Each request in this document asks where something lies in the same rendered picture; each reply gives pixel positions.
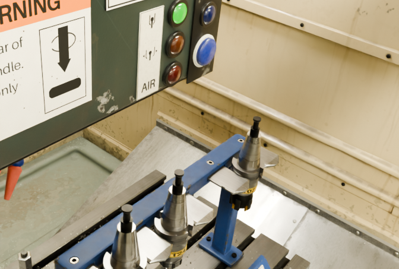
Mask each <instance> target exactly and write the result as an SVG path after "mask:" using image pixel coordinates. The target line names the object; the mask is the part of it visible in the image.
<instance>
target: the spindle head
mask: <svg viewBox="0 0 399 269"><path fill-rule="evenodd" d="M174 1H175V0H142V1H138V2H134V3H132V4H128V5H124V6H122V7H118V8H114V9H112V10H108V11H106V10H105V0H91V98H92V100H90V101H88V102H86V103H83V104H81V105H79V106H77V107H75V108H72V109H70V110H68V111H66V112H64V113H61V114H59V115H57V116H54V117H52V118H50V119H48V120H46V121H43V122H41V123H39V124H37V125H35V126H32V127H30V128H28V129H25V130H23V131H21V132H19V133H17V134H14V135H12V136H10V137H8V138H6V139H4V140H1V141H0V170H2V169H4V168H6V167H8V166H11V165H13V164H15V163H17V162H19V161H21V160H23V159H25V158H27V157H29V156H31V155H33V154H35V153H37V152H39V151H41V150H43V149H45V148H47V147H49V146H51V145H53V144H55V143H57V142H59V141H61V140H63V139H65V138H67V137H69V136H71V135H73V134H76V133H78V132H80V131H82V130H84V129H86V128H88V127H90V126H92V125H94V124H96V123H98V122H100V121H102V120H104V119H106V118H108V117H110V116H112V115H114V114H116V113H118V112H120V111H122V110H124V109H126V108H128V107H130V106H132V105H134V104H136V103H138V102H140V101H142V100H144V99H146V98H148V97H150V96H152V95H154V94H156V93H158V92H160V91H162V90H164V89H166V88H168V86H166V85H165V84H164V82H163V74H164V71H165V69H166V68H167V66H168V65H169V64H170V63H172V62H173V61H178V62H180V63H181V64H182V69H183V71H182V76H181V78H180V80H179V81H178V82H180V81H182V80H184V79H186V77H187V71H188V59H189V48H190V42H191V31H192V19H193V13H194V2H195V0H186V1H187V3H188V8H189V9H188V15H187V18H186V20H185V21H184V22H183V23H182V24H181V25H180V26H179V27H173V26H171V25H170V24H169V22H168V17H167V16H168V11H169V8H170V6H171V4H172V3H173V2H174ZM162 5H164V16H163V32H162V41H161V58H160V75H159V90H157V91H155V92H154V93H151V94H149V95H148V96H145V97H143V98H142V99H139V100H137V101H136V91H137V63H138V36H139V22H140V12H144V11H147V10H150V9H153V8H157V7H160V6H162ZM175 31H181V32H183V33H184V35H185V46H184V49H183V51H182V52H181V53H180V55H178V56H177V57H175V58H170V57H168V56H167V55H166V50H165V47H166V42H167V40H168V38H169V36H170V35H171V34H172V33H173V32H175Z"/></svg>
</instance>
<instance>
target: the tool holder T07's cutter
mask: <svg viewBox="0 0 399 269"><path fill-rule="evenodd" d="M252 198H253V193H252V194H250V195H248V196H240V195H238V194H234V195H233V194H231V193H230V199H229V203H230V204H232V208H233V209H235V210H237V211H239V210H240V208H244V211H247V210H249V209H250V208H251V205H252Z"/></svg>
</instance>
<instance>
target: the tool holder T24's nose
mask: <svg viewBox="0 0 399 269"><path fill-rule="evenodd" d="M182 257H183V255H181V256H180V257H177V258H168V259H167V260H165V261H162V262H159V263H160V264H161V265H162V266H163V267H164V268H167V269H173V268H176V267H178V266H179V265H181V263H182Z"/></svg>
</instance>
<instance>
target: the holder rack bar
mask: <svg viewBox="0 0 399 269"><path fill-rule="evenodd" d="M245 138H246V137H244V136H242V135H240V134H235V135H234V136H232V137H230V138H229V139H228V140H226V141H225V142H223V143H222V144H220V145H219V146H218V147H216V148H215V149H213V150H212V151H210V152H209V153H207V154H206V155H205V156H203V157H202V158H200V159H199V160H197V161H196V162H195V163H193V164H191V165H190V166H188V167H187V168H186V169H184V170H183V171H184V175H183V176H182V181H183V187H184V188H185V189H186V193H189V194H191V195H194V194H195V193H196V192H197V191H199V190H200V189H201V188H203V187H204V186H206V184H208V183H209V182H210V181H209V180H207V178H208V177H209V176H210V175H211V174H212V173H214V172H215V171H216V170H218V169H219V168H221V167H222V166H225V167H227V168H229V167H230V166H231V165H232V159H233V158H236V159H238V156H239V153H240V151H241V148H242V146H243V143H244V140H245ZM175 177H176V176H174V177H173V178H171V179H170V180H168V181H167V182H165V183H164V184H163V185H161V186H160V187H158V188H157V189H155V190H154V191H153V192H151V193H149V194H148V195H147V196H145V197H144V198H142V199H141V200H139V201H138V202H136V203H135V204H134V205H132V212H131V217H132V218H133V223H134V224H135V227H136V230H138V229H139V228H140V227H141V226H143V225H146V226H148V227H151V226H153V225H154V220H155V218H158V219H160V218H161V217H160V212H161V211H163V209H164V205H165V202H166V198H167V195H168V192H169V188H170V187H171V186H172V184H173V181H174V180H175ZM122 216H123V212H122V213H120V214H119V215H118V216H116V217H115V218H114V219H112V220H111V221H109V222H108V223H106V224H105V225H103V226H102V227H101V228H99V229H97V230H96V231H95V232H93V233H92V234H90V235H89V236H87V237H86V238H85V239H83V240H82V241H80V242H79V243H77V244H76V245H74V246H73V247H72V248H70V249H69V250H67V251H66V252H64V253H63V254H62V255H60V256H59V257H57V258H56V259H55V269H85V268H87V267H88V266H89V265H91V264H95V265H96V266H98V267H99V266H100V265H102V264H103V258H104V256H105V254H106V252H108V253H109V254H111V252H112V247H113V242H114V239H115V234H116V229H117V226H118V224H119V223H120V222H121V217H122Z"/></svg>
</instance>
